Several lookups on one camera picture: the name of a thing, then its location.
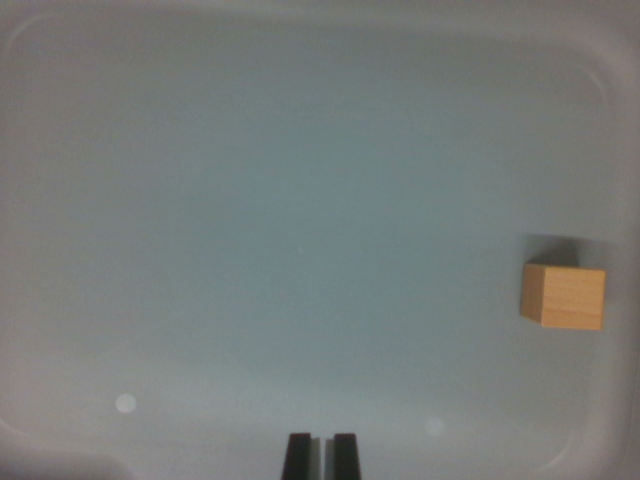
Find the pale grey plastic tray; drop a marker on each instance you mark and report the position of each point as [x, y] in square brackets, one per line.
[280, 200]

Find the light wooden cube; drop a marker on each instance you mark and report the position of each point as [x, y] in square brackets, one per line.
[565, 298]

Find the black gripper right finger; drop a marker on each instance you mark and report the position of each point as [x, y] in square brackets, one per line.
[345, 457]

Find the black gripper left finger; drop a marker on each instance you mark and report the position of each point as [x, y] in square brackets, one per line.
[299, 457]

